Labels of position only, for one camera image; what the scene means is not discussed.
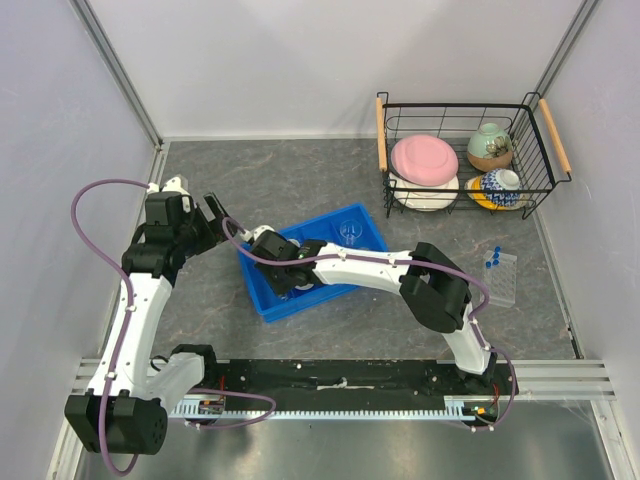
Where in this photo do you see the white bowl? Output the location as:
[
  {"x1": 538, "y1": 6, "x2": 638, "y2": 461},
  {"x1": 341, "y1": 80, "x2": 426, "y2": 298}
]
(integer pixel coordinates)
[{"x1": 389, "y1": 173, "x2": 459, "y2": 211}]

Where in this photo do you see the black wire dish basket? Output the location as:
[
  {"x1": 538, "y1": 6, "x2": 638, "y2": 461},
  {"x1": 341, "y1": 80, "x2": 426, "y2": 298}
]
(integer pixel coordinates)
[{"x1": 375, "y1": 91, "x2": 572, "y2": 218}]

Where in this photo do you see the green brown ceramic bowl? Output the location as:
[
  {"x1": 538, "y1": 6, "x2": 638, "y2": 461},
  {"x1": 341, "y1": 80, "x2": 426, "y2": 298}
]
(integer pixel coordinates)
[{"x1": 467, "y1": 123, "x2": 514, "y2": 172}]

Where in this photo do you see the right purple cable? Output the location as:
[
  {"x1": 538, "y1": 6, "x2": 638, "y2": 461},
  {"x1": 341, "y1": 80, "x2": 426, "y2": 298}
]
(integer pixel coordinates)
[{"x1": 221, "y1": 217, "x2": 517, "y2": 432}]

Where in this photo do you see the pink plate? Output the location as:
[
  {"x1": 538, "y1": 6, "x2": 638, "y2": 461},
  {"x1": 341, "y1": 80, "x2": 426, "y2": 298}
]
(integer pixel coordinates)
[{"x1": 391, "y1": 135, "x2": 459, "y2": 187}]

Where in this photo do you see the blue plastic divided bin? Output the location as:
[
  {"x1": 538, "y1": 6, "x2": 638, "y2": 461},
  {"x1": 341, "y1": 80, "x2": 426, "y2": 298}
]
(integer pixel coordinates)
[{"x1": 238, "y1": 203, "x2": 388, "y2": 323}]

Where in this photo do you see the blue patterned bowl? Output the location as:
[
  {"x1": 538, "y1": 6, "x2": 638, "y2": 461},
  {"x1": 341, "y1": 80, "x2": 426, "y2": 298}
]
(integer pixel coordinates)
[{"x1": 480, "y1": 168, "x2": 520, "y2": 207}]

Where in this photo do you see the yellow bowl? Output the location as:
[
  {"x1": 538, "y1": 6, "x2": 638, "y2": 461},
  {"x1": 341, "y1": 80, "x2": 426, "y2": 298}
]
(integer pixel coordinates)
[{"x1": 464, "y1": 176, "x2": 507, "y2": 211}]

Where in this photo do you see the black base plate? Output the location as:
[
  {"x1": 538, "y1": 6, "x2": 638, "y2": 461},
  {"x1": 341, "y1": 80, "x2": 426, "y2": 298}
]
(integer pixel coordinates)
[{"x1": 205, "y1": 359, "x2": 512, "y2": 413}]

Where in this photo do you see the grey slotted cable duct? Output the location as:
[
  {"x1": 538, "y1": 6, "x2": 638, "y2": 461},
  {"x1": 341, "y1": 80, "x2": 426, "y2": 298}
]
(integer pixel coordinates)
[{"x1": 169, "y1": 398, "x2": 498, "y2": 423}]

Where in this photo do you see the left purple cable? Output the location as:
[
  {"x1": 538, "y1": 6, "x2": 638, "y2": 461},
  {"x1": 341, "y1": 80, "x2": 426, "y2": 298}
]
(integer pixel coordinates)
[{"x1": 70, "y1": 178, "x2": 277, "y2": 475}]

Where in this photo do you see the clear glass beaker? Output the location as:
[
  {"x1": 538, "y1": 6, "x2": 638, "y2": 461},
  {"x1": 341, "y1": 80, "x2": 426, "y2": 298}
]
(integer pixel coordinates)
[{"x1": 339, "y1": 219, "x2": 363, "y2": 248}]

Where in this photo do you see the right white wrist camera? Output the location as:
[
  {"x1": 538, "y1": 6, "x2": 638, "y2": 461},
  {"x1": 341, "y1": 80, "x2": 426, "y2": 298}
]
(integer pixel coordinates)
[{"x1": 240, "y1": 225, "x2": 274, "y2": 245}]

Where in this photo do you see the purple cable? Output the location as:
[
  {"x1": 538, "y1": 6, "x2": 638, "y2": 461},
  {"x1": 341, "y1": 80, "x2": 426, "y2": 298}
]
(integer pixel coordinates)
[
  {"x1": 70, "y1": 178, "x2": 277, "y2": 475},
  {"x1": 221, "y1": 217, "x2": 517, "y2": 432}
]

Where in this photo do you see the clear acrylic tube rack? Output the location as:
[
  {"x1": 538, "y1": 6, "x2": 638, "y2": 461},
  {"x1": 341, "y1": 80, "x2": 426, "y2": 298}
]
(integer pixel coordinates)
[{"x1": 482, "y1": 250, "x2": 517, "y2": 308}]

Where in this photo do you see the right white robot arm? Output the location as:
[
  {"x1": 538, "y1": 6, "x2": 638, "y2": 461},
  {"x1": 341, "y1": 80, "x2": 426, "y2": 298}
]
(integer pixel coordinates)
[{"x1": 241, "y1": 226, "x2": 496, "y2": 394}]

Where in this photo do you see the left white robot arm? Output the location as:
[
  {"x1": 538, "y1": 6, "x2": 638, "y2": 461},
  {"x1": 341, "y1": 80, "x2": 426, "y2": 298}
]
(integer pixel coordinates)
[{"x1": 64, "y1": 186, "x2": 222, "y2": 455}]

